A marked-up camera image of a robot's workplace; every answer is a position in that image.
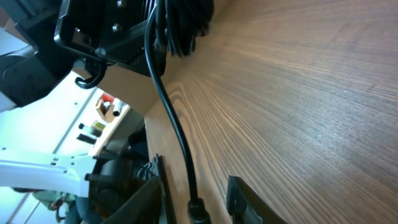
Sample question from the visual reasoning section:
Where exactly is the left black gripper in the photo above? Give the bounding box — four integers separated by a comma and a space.
54, 0, 156, 77

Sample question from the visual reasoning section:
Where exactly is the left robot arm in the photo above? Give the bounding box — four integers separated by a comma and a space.
1, 1, 164, 223

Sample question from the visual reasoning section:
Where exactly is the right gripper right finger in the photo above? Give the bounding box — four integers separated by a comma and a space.
226, 175, 287, 224

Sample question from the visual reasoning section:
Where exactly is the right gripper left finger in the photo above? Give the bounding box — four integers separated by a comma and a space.
104, 154, 171, 224

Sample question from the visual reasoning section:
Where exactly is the background shelf with items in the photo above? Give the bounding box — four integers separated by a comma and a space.
78, 89, 131, 156

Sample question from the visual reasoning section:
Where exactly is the black usb cable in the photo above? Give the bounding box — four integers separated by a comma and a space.
144, 0, 215, 224

